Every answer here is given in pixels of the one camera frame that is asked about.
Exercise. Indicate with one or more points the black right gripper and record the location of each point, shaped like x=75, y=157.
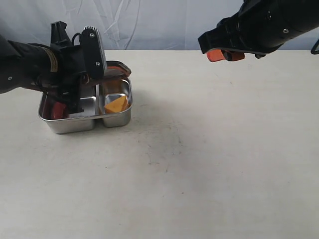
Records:
x=260, y=27

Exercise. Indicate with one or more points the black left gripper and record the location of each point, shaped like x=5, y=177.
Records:
x=57, y=70

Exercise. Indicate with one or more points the red toy sausage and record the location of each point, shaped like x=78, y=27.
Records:
x=58, y=111

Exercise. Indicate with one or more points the steel two-compartment lunch box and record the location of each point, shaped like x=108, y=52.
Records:
x=110, y=101

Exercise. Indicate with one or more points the dark transparent lunch box lid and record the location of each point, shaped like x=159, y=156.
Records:
x=115, y=70

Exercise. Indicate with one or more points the yellow toy cheese wedge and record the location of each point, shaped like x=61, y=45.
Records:
x=116, y=106

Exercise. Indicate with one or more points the wrinkled blue-grey backdrop cloth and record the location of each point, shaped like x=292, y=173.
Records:
x=123, y=24

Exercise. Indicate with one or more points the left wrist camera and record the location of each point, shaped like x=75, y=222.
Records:
x=93, y=52

